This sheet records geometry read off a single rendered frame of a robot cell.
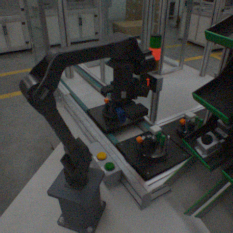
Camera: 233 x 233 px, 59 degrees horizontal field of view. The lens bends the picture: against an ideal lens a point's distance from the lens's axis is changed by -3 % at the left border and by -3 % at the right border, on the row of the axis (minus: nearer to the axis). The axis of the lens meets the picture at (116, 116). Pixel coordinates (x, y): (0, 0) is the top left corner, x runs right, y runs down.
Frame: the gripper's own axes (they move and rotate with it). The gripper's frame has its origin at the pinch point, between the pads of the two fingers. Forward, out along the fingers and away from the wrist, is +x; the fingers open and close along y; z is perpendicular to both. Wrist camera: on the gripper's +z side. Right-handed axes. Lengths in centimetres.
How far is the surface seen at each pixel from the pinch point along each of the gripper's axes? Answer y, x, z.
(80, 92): 81, 34, 16
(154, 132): 13.0, 27.2, 26.8
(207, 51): 65, 17, 127
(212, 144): -25.0, -0.7, 12.3
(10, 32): 533, 74, 16
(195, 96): -16.6, -11.1, 12.0
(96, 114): 43, 29, 10
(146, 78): 24.6, 4.1, 29.0
